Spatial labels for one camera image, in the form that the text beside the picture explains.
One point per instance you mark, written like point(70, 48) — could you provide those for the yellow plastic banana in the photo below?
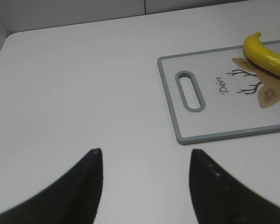
point(256, 52)

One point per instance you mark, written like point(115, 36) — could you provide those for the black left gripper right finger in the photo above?
point(219, 198)

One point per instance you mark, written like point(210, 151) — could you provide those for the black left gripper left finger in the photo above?
point(72, 199)

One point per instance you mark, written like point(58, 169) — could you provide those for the white grey cutting board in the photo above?
point(218, 94)

